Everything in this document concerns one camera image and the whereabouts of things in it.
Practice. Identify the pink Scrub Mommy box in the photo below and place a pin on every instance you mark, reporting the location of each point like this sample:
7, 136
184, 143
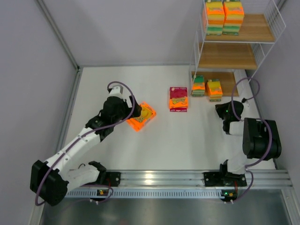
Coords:
178, 99

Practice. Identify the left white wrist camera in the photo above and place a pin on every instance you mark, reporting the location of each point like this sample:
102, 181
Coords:
116, 91

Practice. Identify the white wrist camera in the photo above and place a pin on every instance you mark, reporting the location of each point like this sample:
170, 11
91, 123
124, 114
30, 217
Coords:
245, 101
116, 91

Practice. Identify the bottom wooden shelf board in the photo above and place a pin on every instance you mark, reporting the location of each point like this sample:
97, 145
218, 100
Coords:
227, 80

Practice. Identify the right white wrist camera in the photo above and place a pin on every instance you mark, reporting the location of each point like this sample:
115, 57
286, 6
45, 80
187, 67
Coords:
245, 101

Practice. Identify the white wire shelf frame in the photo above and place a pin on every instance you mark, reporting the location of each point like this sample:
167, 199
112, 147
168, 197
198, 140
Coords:
269, 8

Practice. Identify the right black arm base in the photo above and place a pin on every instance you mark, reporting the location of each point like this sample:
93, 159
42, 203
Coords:
212, 180

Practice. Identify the wooden shelf board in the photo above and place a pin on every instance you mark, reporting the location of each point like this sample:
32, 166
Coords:
227, 80
227, 56
254, 29

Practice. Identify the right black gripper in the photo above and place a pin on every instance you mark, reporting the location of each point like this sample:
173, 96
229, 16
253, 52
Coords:
220, 108

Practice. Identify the middle wooden shelf board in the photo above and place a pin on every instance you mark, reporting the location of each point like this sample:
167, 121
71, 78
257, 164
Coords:
227, 56

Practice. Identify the top wooden shelf board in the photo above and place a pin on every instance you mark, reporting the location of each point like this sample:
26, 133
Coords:
254, 29

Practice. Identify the slotted grey cable duct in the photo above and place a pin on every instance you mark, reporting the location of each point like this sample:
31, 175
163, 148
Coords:
151, 193

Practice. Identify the aluminium mounting rail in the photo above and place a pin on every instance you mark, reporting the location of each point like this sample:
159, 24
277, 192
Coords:
261, 179

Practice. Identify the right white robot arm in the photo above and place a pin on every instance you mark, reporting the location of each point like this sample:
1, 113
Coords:
260, 139

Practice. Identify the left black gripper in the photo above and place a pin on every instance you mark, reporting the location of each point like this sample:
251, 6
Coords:
133, 108

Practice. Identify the yellow sponge pack green box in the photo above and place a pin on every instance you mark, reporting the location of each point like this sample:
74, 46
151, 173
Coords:
213, 16

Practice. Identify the Sponge Daddy yellow sponge box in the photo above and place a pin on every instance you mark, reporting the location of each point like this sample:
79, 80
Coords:
214, 90

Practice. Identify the green sponge orange pack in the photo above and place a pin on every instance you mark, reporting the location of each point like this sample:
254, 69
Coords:
198, 86

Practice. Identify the Scrub Daddy orange box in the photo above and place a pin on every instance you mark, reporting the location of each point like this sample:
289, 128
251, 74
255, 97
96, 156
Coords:
147, 114

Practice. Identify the corner aluminium frame post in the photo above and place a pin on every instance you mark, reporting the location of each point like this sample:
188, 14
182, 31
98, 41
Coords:
48, 16

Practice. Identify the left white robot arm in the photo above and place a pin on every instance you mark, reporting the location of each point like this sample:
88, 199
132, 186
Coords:
53, 178

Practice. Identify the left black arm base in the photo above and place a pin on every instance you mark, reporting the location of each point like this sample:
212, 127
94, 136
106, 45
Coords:
112, 179

